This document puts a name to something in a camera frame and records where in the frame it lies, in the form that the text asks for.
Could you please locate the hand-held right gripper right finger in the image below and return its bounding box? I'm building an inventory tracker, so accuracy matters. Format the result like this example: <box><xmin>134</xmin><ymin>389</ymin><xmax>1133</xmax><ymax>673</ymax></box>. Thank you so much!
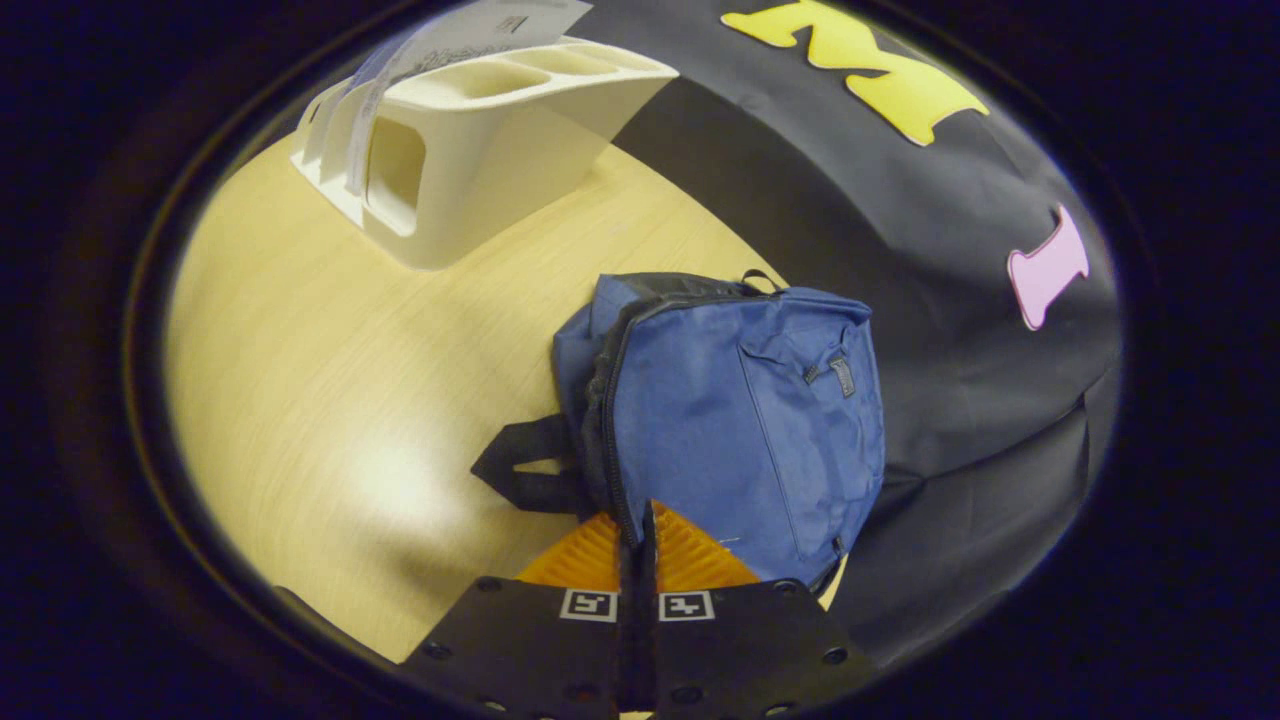
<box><xmin>640</xmin><ymin>500</ymin><xmax>879</xmax><ymax>720</ymax></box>

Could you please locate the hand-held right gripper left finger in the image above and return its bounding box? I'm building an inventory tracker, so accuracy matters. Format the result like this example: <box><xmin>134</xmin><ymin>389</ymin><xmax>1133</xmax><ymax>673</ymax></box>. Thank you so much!
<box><xmin>400</xmin><ymin>512</ymin><xmax>639</xmax><ymax>720</ymax></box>

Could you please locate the blue schoolbag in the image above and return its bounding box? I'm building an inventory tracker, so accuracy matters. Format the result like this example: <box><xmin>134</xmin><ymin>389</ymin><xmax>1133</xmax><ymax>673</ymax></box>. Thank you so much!
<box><xmin>470</xmin><ymin>268</ymin><xmax>887</xmax><ymax>601</ymax></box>

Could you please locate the white plastic bookshelf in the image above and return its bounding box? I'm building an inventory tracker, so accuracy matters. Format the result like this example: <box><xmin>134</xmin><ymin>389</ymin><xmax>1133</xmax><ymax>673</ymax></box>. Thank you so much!
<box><xmin>290</xmin><ymin>37</ymin><xmax>681</xmax><ymax>271</ymax></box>

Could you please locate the white patterned book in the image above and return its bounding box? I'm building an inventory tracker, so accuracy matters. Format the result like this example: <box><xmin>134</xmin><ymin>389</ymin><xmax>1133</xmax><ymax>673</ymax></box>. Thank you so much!
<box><xmin>385</xmin><ymin>0</ymin><xmax>593</xmax><ymax>86</ymax></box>

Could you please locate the black backdrop cloth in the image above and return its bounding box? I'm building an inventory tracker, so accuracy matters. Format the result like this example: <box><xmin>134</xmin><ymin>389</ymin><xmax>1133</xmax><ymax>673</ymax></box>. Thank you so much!
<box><xmin>590</xmin><ymin>0</ymin><xmax>1123</xmax><ymax>671</ymax></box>

